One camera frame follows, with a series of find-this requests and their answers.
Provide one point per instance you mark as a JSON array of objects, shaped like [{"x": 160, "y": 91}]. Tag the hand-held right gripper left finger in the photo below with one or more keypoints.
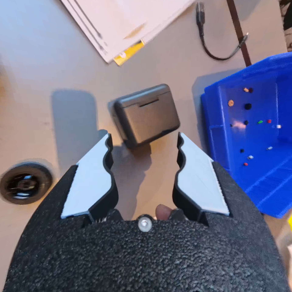
[{"x": 89, "y": 182}]

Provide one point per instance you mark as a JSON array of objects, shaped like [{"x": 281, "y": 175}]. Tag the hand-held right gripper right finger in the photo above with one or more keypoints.
[{"x": 200, "y": 182}]

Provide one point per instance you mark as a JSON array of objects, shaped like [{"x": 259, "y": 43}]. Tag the black toy tyre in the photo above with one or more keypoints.
[{"x": 25, "y": 168}]

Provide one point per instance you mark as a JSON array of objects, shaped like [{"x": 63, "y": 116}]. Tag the grey desk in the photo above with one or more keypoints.
[{"x": 57, "y": 68}]

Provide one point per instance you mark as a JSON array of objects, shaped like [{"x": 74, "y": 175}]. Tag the person's right hand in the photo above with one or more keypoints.
[{"x": 163, "y": 212}]

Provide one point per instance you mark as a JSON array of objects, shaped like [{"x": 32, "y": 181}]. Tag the blue plastic bin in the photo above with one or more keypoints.
[{"x": 262, "y": 182}]

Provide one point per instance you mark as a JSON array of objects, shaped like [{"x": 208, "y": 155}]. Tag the dark grey case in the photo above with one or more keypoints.
[{"x": 148, "y": 118}]

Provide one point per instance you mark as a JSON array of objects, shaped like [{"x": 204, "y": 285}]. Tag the small loose brick pieces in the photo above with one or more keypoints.
[{"x": 231, "y": 103}]

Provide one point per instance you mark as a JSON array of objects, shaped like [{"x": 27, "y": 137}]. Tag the yellow booklet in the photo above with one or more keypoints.
[{"x": 130, "y": 53}]

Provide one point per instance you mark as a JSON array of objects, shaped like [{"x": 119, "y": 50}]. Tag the car instruction booklet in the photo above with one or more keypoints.
[{"x": 118, "y": 20}]

